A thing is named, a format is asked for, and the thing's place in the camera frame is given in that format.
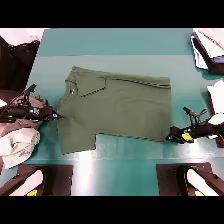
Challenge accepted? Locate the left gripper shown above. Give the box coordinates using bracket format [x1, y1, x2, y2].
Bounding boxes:
[39, 105, 63, 123]

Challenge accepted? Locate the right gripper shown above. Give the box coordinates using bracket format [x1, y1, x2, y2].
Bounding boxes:
[165, 125, 195, 145]

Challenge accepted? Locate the dark brown garment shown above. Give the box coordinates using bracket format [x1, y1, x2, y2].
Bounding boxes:
[0, 35, 42, 92]

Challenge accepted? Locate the olive green shirt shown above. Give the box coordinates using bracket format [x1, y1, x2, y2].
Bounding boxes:
[56, 65, 173, 156]

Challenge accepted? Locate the pale brown garment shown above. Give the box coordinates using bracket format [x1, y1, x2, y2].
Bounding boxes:
[0, 94, 50, 134]

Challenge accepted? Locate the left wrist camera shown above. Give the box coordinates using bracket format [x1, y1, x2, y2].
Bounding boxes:
[5, 83, 38, 111]

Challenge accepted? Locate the pale pink garment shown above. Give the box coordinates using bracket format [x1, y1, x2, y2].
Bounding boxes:
[192, 28, 224, 58]

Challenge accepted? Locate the white garment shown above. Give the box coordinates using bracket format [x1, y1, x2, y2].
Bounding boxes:
[0, 127, 42, 170]
[0, 28, 46, 47]
[206, 79, 224, 116]

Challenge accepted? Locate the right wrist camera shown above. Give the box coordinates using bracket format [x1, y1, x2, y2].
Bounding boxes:
[182, 106, 210, 126]

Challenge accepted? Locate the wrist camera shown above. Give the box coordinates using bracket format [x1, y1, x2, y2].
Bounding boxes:
[182, 106, 210, 126]
[5, 83, 38, 111]

